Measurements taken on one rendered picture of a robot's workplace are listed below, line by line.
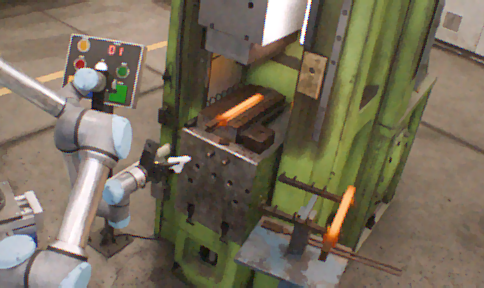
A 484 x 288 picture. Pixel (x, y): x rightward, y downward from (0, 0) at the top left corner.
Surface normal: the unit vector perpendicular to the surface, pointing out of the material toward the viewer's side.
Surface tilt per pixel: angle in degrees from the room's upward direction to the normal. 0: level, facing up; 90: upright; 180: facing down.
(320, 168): 90
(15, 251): 8
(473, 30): 90
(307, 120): 90
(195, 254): 90
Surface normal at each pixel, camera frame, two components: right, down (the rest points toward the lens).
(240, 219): -0.54, 0.38
